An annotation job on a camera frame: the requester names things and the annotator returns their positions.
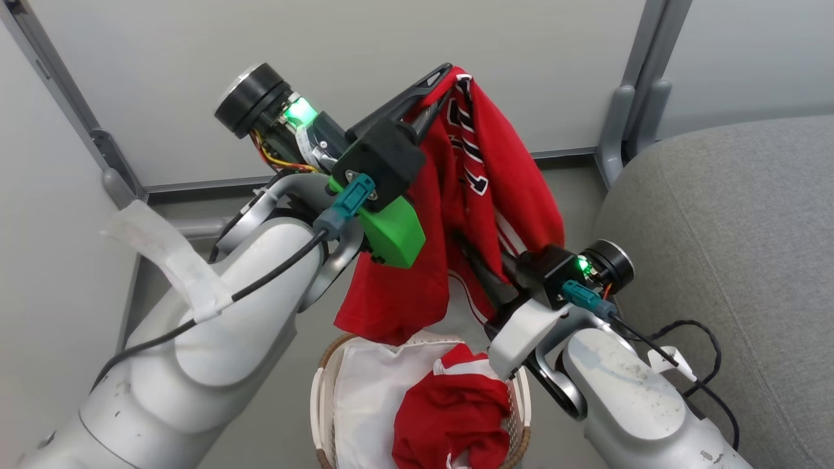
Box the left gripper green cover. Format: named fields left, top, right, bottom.
left=214, top=63, right=454, bottom=270

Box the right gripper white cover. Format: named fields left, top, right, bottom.
left=454, top=234, right=635, bottom=381

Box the red jersey with lettering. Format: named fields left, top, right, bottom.
left=334, top=65, right=566, bottom=346

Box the plain red garment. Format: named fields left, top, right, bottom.
left=391, top=343, right=512, bottom=469

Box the white cloth basket liner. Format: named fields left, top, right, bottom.
left=332, top=329, right=471, bottom=469

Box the white laundry basket brown rim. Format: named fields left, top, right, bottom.
left=310, top=332, right=532, bottom=469

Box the grey fabric sofa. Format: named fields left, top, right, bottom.
left=594, top=116, right=834, bottom=469

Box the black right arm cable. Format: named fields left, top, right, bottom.
left=562, top=280, right=741, bottom=451

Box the small white cable tag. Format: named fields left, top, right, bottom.
left=648, top=347, right=697, bottom=382

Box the grey partition corner post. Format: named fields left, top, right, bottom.
left=596, top=0, right=693, bottom=190

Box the grey partition base rail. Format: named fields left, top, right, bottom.
left=143, top=147, right=597, bottom=196

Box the white tape strap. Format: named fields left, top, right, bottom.
left=101, top=201, right=235, bottom=323

